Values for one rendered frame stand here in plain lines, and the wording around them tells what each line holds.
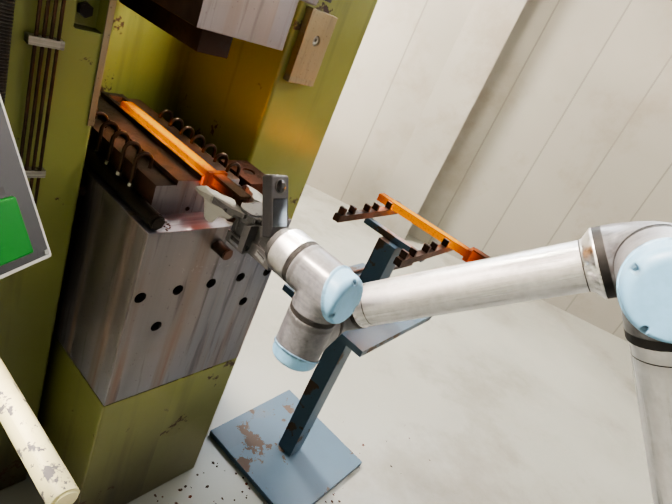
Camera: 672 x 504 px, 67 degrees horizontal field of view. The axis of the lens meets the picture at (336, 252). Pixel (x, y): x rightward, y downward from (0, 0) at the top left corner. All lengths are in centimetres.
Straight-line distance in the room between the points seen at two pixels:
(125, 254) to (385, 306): 51
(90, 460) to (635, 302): 117
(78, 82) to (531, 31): 332
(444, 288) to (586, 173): 324
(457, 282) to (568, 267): 18
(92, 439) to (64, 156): 64
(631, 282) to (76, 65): 91
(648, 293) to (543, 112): 332
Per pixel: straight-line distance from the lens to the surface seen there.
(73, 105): 104
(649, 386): 80
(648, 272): 71
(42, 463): 95
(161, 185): 101
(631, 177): 416
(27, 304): 124
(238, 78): 137
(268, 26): 101
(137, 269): 102
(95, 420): 131
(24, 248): 75
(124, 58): 145
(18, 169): 77
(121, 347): 114
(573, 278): 87
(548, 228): 416
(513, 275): 88
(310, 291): 84
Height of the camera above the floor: 140
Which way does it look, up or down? 25 degrees down
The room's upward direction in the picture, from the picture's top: 24 degrees clockwise
